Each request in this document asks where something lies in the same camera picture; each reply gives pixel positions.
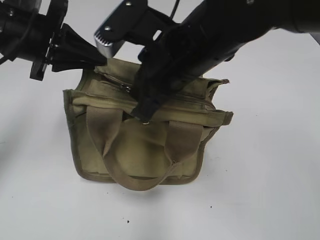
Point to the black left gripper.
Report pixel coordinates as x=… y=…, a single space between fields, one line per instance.
x=29 y=35

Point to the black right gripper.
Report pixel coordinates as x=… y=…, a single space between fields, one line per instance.
x=182 y=52

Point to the olive yellow canvas bag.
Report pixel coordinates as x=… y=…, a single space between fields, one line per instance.
x=109 y=145

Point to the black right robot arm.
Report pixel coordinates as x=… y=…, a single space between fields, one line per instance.
x=254 y=18

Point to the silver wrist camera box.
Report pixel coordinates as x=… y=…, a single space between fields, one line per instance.
x=106 y=46

